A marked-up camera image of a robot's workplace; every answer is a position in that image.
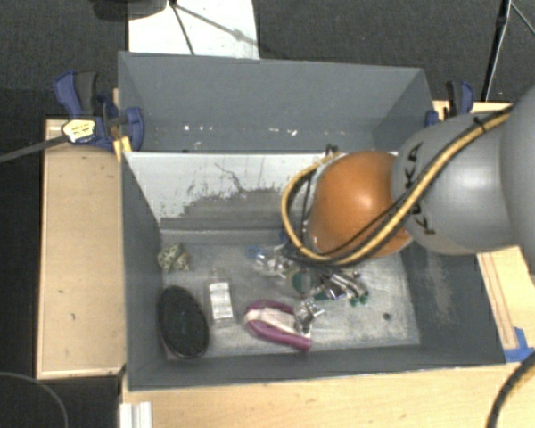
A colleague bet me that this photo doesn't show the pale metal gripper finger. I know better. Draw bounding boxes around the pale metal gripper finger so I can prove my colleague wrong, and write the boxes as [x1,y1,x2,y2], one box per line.
[300,299,326,320]
[294,313,316,336]

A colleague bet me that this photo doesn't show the purple and white pliers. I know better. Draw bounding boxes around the purple and white pliers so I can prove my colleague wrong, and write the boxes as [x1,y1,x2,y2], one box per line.
[243,299,314,353]

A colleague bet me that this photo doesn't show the clear glass bottle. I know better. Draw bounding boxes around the clear glass bottle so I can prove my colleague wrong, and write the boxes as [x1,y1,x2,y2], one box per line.
[203,273,236,328]

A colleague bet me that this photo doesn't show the cream dark-spotted toy animal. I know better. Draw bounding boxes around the cream dark-spotted toy animal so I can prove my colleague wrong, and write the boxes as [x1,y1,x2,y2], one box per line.
[157,242,193,273]

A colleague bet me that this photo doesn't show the grey metal bin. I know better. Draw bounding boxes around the grey metal bin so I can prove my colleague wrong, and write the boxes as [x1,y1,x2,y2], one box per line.
[117,50,507,392]

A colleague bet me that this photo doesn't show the pale wood flat board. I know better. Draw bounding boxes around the pale wood flat board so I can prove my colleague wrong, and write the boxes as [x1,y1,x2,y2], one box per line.
[36,117,128,381]

